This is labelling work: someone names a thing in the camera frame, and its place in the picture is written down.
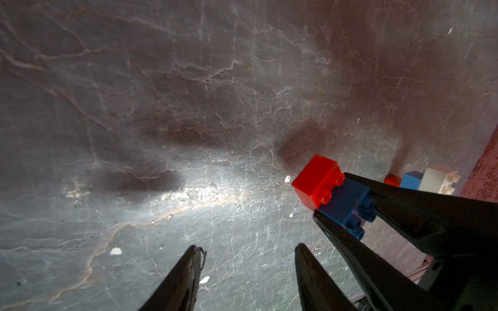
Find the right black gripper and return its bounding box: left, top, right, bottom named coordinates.
left=313, top=173, right=497, bottom=310

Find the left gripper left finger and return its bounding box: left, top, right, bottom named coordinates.
left=140, top=245, right=206, bottom=311

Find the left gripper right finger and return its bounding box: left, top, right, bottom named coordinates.
left=294, top=243, right=355, bottom=310

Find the light blue long lego brick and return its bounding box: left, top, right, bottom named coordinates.
left=399, top=171, right=424, bottom=190

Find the white lego brick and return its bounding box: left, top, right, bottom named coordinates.
left=418, top=165, right=460, bottom=195

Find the red lego brick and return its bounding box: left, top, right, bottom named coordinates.
left=384, top=174, right=402, bottom=187
left=291, top=154, right=346, bottom=211

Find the dark blue small lego brick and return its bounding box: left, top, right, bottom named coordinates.
left=319, top=178, right=377, bottom=241

